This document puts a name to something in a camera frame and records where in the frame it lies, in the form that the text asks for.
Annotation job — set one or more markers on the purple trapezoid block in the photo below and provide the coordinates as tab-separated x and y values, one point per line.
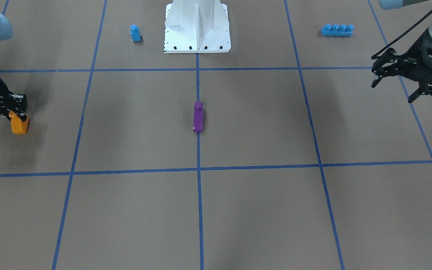
198	117

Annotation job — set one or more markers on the orange trapezoid block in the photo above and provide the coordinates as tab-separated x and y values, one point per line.
19	126

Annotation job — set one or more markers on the small blue block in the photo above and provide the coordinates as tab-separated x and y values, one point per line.
135	33

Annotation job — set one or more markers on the long blue studded block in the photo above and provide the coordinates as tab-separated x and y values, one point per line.
337	30

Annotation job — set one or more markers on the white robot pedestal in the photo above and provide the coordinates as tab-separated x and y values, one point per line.
196	26

